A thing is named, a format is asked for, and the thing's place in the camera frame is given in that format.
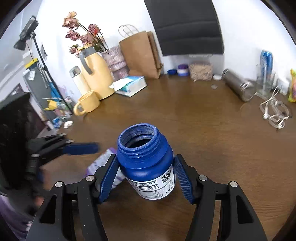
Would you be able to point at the steel thermos lying down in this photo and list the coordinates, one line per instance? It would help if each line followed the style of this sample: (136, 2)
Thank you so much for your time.
(244, 88)

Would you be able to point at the crumpled white tissue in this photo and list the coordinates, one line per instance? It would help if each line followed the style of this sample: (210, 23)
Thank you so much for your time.
(68, 124)

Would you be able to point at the yellow mug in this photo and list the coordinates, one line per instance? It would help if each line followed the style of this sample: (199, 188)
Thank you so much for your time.
(86, 103)

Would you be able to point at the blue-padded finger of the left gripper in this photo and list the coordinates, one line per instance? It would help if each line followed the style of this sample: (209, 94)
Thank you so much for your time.
(80, 149)

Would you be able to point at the tissue box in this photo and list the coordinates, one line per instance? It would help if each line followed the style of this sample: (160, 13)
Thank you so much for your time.
(129, 86)

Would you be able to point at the blue jar lid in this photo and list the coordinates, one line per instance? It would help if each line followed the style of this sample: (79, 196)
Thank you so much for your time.
(172, 72)

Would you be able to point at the yellow thermos jug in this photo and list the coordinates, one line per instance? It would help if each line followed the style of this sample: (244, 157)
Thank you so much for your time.
(96, 72)

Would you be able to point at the small purple cream jar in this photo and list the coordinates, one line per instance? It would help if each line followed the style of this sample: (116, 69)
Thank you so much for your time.
(183, 70)

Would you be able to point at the small white jar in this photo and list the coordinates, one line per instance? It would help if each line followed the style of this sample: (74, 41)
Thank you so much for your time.
(217, 77)

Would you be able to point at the clear drinking glass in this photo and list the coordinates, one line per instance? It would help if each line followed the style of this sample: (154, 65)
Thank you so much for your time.
(259, 88)

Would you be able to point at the cluttered wire storage rack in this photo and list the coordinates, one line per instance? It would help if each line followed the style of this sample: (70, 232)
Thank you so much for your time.
(58, 107)

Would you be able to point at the colourful snack packet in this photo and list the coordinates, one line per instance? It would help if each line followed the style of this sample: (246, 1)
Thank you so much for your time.
(292, 91)

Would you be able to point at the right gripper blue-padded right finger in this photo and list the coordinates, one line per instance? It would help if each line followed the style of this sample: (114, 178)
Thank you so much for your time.
(238, 220)

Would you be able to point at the dried pink flower bouquet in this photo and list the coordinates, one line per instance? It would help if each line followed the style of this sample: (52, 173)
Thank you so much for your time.
(87, 36)

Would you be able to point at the studio lamp head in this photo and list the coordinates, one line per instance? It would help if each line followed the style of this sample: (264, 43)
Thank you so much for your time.
(26, 33)

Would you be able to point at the cream travel tumbler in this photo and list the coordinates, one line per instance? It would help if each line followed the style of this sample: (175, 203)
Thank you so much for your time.
(79, 80)

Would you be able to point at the blue pill jar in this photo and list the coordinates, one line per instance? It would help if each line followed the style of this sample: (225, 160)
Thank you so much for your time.
(146, 160)

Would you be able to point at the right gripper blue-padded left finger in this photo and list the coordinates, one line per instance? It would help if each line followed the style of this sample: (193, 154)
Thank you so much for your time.
(54, 220)

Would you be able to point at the purple garment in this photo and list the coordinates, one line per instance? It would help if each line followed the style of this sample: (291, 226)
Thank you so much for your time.
(17, 222)

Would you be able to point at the black light stand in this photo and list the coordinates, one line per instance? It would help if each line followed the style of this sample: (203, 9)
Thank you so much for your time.
(33, 35)

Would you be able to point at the brown paper bag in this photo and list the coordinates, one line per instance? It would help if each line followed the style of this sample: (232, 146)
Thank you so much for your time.
(140, 52)

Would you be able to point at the pink patterned vase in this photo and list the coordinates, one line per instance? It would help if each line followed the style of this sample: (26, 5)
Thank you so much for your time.
(116, 62)

